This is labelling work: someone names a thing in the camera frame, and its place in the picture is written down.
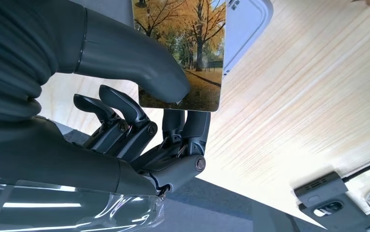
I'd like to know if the small black hub box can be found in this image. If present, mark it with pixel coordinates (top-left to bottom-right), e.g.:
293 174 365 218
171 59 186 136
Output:
293 171 349 209

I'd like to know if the black smartphone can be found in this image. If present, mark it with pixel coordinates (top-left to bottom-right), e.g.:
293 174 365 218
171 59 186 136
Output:
299 198 370 232

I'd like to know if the short black hub cable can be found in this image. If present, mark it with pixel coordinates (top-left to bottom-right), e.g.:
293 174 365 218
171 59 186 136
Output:
342 156 370 184

